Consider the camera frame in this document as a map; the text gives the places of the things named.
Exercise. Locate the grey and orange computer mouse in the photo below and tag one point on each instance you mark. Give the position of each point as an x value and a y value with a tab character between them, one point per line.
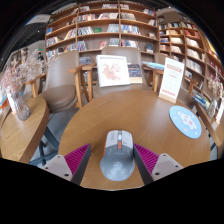
117	160

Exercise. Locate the white framed flower picture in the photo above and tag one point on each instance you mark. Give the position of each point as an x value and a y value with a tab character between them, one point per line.
112	70

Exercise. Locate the angled wooden bookshelf unit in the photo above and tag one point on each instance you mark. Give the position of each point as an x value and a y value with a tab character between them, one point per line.
186	43

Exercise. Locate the teal flat book stack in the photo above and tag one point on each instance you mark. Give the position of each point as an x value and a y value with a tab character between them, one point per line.
153	65

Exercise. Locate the white red sign, wooden base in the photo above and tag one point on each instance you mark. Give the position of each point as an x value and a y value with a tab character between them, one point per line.
220	111
171	80
10	100

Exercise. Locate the stack of blue books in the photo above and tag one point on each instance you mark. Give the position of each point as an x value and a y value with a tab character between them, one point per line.
201	99

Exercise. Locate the round light blue mouse pad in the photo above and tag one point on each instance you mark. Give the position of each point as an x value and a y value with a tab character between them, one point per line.
185	121

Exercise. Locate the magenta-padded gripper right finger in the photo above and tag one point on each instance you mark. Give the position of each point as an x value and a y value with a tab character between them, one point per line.
148	159

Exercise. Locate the round wooden side table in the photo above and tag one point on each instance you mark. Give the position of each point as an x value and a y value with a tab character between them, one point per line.
213	128
20	136

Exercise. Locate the beige wooden armchair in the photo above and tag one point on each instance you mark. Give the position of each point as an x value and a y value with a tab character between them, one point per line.
120	50
60	80
161	59

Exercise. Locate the white hanging ceiling sign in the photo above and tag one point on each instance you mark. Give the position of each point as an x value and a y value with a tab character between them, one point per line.
38	19

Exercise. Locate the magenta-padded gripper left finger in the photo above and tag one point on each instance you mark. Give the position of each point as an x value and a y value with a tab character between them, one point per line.
76	159

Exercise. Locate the wide wooden bookshelf unit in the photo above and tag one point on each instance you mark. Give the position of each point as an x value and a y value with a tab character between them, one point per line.
100	30

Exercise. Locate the dark upright book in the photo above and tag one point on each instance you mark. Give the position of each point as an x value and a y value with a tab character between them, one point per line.
135	73

